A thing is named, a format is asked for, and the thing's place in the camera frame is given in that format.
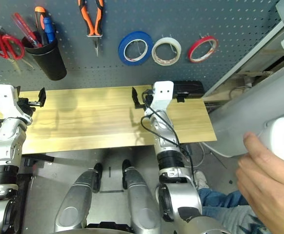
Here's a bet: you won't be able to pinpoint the silver right robot leg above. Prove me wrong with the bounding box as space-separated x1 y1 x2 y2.
122 159 162 234

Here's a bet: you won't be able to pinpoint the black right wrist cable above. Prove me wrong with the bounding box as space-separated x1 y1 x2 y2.
141 89 195 175

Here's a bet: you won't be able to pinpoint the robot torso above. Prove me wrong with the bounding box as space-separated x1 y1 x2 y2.
54 220 135 234

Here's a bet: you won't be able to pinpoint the blue jeans leg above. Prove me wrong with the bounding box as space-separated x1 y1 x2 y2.
198 189 269 234

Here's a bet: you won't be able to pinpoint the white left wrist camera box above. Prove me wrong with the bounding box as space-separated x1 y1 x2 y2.
0 84 33 125

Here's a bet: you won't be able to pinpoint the silver robot leg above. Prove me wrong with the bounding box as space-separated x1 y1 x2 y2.
122 159 162 234
54 162 103 232

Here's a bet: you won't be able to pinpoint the white sneaker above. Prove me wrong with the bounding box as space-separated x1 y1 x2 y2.
194 170 208 191

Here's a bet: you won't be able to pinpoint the orange black handled screwdriver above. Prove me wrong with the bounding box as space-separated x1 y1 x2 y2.
34 6 49 46

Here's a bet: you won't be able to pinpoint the black looped cable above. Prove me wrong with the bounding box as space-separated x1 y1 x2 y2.
229 84 252 98

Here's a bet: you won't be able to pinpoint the bystander hand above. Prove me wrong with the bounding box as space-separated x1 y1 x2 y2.
236 131 284 234

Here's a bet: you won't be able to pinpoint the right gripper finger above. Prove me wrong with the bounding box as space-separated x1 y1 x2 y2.
131 86 141 107

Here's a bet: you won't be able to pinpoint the blue tape roll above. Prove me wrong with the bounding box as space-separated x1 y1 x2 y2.
118 31 154 66

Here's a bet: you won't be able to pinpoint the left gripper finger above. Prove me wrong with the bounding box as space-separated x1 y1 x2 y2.
38 87 47 108

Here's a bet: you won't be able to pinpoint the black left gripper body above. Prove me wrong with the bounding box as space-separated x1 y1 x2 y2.
17 97 41 117

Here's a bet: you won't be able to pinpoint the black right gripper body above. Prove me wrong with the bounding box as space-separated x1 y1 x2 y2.
134 88 155 110

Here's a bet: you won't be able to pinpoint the light grey cabinet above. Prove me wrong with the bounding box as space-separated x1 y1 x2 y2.
202 60 284 158

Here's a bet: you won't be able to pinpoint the clear red handled screwdriver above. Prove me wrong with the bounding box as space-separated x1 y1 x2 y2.
11 12 43 48

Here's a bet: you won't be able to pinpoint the blue handled screwdriver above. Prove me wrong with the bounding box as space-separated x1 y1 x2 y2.
43 16 57 44

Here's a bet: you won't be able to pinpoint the red handled scissors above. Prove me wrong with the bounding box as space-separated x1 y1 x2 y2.
0 31 26 74

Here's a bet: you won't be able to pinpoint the red tape roll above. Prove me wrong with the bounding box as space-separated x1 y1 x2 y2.
187 36 219 63

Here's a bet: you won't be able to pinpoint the white handheld controller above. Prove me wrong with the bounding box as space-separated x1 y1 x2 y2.
258 117 284 170

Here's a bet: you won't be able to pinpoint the black plastic cup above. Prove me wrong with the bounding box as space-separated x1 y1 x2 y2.
22 36 67 81

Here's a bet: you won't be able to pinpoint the black plastic tool case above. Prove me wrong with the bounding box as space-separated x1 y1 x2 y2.
172 80 204 103

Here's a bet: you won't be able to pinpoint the silver left robot leg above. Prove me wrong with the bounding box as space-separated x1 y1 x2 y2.
54 162 103 232

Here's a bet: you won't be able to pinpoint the cream white tape roll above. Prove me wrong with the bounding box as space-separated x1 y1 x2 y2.
151 37 182 66

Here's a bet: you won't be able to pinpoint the grey metal pegboard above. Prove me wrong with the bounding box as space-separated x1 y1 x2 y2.
0 0 284 88

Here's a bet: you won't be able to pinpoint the orange black needle-nose pliers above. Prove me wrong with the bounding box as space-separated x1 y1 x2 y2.
78 0 104 57

